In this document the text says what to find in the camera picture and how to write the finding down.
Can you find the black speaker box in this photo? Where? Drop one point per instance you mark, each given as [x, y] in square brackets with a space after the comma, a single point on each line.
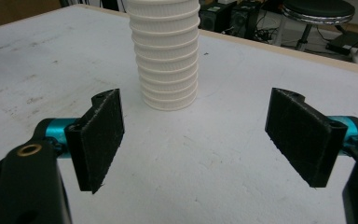
[215, 15]
[244, 21]

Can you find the stack of white ribbed cups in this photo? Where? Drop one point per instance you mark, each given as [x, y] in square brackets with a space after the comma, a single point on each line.
[166, 54]

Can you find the black power adapter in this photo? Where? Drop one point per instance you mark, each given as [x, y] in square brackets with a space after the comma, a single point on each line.
[345, 42]

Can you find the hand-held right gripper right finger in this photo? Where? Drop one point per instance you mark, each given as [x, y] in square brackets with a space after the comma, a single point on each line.
[304, 137]

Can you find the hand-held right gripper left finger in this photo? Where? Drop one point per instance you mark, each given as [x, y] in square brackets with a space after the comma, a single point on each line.
[94, 140]

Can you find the black round stool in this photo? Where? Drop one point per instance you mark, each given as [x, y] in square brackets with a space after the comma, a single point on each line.
[317, 18]

